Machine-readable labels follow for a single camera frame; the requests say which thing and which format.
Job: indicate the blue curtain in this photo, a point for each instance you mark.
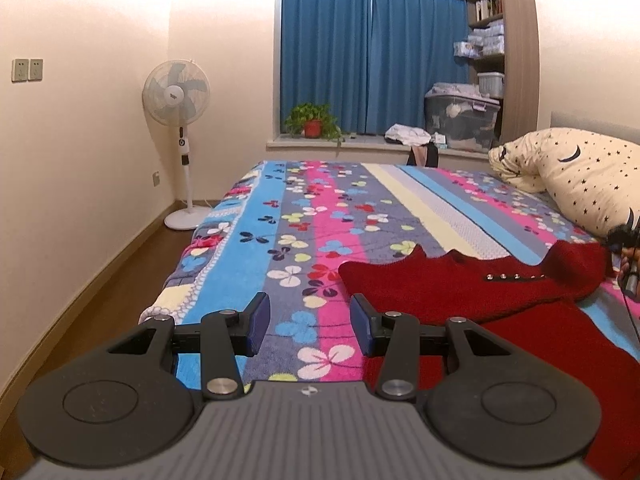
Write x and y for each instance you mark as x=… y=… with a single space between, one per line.
x=370 y=50

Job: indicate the stack of white packets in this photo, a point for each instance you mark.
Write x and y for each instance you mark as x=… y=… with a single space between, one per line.
x=480 y=42

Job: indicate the cream star print pillow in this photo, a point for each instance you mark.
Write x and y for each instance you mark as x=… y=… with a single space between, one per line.
x=575 y=180

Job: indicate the wooden shelf unit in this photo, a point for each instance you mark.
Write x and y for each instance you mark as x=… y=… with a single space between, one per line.
x=520 y=60

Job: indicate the floral striped blanket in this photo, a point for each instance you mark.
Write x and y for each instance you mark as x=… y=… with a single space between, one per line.
x=280 y=240

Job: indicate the grey headboard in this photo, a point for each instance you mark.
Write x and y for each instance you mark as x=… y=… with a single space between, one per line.
x=590 y=121

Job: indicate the red knitted sweater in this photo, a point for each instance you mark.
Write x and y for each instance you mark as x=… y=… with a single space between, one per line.
x=450 y=290

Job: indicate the white standing fan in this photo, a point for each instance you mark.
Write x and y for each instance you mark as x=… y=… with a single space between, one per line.
x=175 y=91

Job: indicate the row of books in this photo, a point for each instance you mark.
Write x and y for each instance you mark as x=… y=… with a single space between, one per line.
x=487 y=9

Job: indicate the potted green plant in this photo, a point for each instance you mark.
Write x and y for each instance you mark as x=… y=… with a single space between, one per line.
x=312 y=119

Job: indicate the dark cloth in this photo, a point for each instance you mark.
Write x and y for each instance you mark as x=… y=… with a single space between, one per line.
x=424 y=156

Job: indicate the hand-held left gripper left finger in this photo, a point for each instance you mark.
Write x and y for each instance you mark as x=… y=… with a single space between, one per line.
x=259 y=321

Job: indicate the white crumpled clothes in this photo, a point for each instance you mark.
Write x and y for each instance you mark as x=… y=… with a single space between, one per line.
x=407 y=133

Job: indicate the large clear storage bin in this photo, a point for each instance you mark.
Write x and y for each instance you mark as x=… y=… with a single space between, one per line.
x=462 y=120

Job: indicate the white windowsill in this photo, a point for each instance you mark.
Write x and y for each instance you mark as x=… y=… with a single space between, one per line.
x=360 y=146

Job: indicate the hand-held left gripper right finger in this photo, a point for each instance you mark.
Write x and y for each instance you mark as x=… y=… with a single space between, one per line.
x=361 y=327

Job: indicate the small clear storage box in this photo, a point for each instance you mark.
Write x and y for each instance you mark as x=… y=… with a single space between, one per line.
x=491 y=84

